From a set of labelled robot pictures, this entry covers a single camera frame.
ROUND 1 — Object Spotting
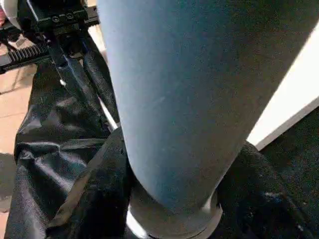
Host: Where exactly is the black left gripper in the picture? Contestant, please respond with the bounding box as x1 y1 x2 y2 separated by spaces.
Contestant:
0 0 120 132

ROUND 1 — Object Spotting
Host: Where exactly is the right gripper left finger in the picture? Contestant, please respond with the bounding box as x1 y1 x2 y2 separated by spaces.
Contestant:
45 127 136 239

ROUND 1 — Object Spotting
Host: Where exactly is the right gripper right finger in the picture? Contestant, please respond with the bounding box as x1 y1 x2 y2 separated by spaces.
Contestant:
217 141 319 239

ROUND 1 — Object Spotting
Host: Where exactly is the white plastic table top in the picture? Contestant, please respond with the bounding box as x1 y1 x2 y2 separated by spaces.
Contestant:
95 22 319 151

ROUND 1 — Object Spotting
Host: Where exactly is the white plastic table leg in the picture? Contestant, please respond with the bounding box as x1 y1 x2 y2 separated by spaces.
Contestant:
96 0 319 239

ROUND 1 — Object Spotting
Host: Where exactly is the black plastic mat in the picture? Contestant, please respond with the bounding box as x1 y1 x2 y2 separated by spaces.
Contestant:
4 55 319 239

